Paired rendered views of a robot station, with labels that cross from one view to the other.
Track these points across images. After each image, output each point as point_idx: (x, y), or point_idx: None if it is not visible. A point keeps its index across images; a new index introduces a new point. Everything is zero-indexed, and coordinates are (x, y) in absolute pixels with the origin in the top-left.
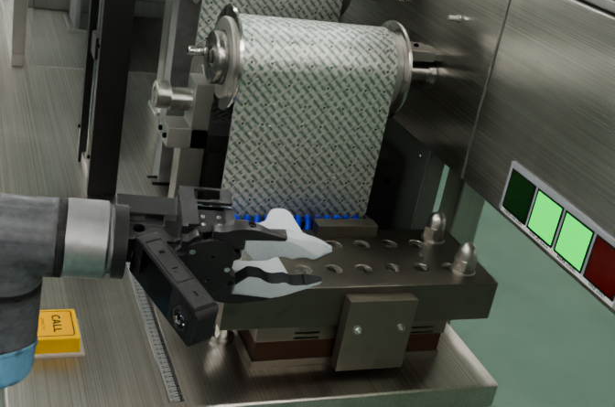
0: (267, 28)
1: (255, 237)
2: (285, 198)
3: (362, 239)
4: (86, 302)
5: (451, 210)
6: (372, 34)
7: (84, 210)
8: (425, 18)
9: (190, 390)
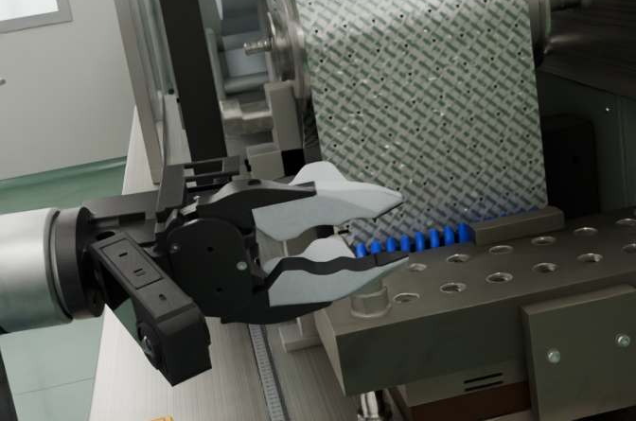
0: None
1: (264, 200)
2: (425, 207)
3: (545, 235)
4: (197, 406)
5: None
6: None
7: (9, 223)
8: None
9: None
